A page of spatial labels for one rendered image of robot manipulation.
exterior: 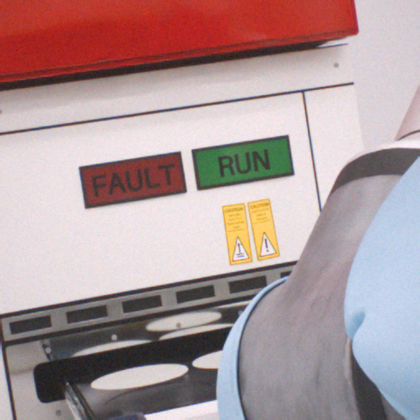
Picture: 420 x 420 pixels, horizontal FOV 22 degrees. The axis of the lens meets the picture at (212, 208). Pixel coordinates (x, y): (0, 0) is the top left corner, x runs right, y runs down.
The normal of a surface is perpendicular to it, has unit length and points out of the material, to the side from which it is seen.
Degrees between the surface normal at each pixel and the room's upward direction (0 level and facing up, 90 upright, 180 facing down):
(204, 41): 90
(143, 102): 90
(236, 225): 90
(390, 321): 44
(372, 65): 90
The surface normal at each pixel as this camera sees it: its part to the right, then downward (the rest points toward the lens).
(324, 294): -0.81, -0.57
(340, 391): -0.92, 0.04
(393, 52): 0.23, 0.01
